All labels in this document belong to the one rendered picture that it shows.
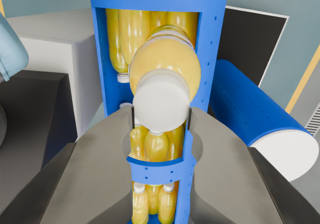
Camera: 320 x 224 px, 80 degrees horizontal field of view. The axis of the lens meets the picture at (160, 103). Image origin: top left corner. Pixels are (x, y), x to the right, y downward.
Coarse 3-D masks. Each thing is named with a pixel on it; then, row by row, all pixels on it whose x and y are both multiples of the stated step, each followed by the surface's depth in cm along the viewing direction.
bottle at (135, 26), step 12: (120, 12) 39; (132, 12) 38; (144, 12) 39; (120, 24) 41; (132, 24) 39; (144, 24) 40; (120, 36) 42; (132, 36) 41; (144, 36) 41; (120, 48) 44; (132, 48) 42
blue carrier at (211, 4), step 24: (96, 0) 34; (120, 0) 31; (144, 0) 30; (168, 0) 30; (192, 0) 31; (216, 0) 33; (96, 24) 41; (216, 24) 36; (96, 48) 43; (216, 48) 40; (120, 96) 61; (144, 168) 47; (168, 168) 47; (192, 168) 54
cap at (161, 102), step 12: (144, 84) 12; (156, 84) 12; (168, 84) 12; (180, 84) 13; (144, 96) 12; (156, 96) 12; (168, 96) 12; (180, 96) 12; (144, 108) 13; (156, 108) 13; (168, 108) 13; (180, 108) 13; (144, 120) 13; (156, 120) 13; (168, 120) 13; (180, 120) 13
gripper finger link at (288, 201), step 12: (252, 156) 8; (264, 168) 8; (264, 180) 7; (276, 180) 7; (276, 192) 7; (288, 192) 7; (276, 204) 6; (288, 204) 6; (300, 204) 6; (288, 216) 6; (300, 216) 6; (312, 216) 6
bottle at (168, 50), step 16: (160, 32) 21; (176, 32) 22; (144, 48) 17; (160, 48) 16; (176, 48) 16; (192, 48) 19; (144, 64) 15; (160, 64) 15; (176, 64) 15; (192, 64) 16; (144, 80) 14; (192, 80) 15; (192, 96) 16
